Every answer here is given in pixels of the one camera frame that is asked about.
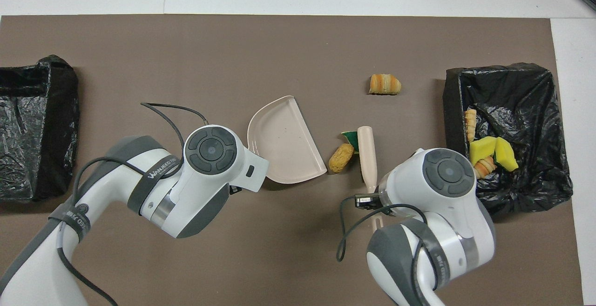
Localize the beige hand brush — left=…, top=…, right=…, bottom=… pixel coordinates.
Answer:
left=357, top=126, right=383, bottom=232

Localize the yellow corn cob piece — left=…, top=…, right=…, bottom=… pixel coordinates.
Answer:
left=328, top=143, right=355, bottom=173

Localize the black bag-lined bin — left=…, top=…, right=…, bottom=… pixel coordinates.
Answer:
left=0, top=54, right=80, bottom=203
left=442, top=62, right=574, bottom=218

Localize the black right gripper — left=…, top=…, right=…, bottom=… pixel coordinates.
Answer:
left=355, top=193, right=382, bottom=210

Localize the green topped yellow sponge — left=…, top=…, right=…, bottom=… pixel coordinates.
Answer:
left=494, top=137, right=519, bottom=172

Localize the flat striped pastry piece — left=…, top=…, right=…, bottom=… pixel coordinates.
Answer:
left=369, top=74, right=402, bottom=95

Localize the curled orange croissant piece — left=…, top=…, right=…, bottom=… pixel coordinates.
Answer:
left=474, top=156, right=496, bottom=179

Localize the brown table mat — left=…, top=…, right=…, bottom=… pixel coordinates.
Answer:
left=0, top=15, right=584, bottom=306

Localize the pale flaky bread chunk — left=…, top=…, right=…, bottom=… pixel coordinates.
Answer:
left=465, top=109, right=477, bottom=142

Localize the beige plastic dustpan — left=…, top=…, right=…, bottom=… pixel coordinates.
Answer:
left=247, top=95, right=328, bottom=185

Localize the green yellow sponge wedge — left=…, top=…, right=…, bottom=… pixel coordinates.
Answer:
left=341, top=131, right=360, bottom=154

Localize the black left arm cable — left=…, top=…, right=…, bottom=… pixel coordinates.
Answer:
left=56, top=102, right=209, bottom=306

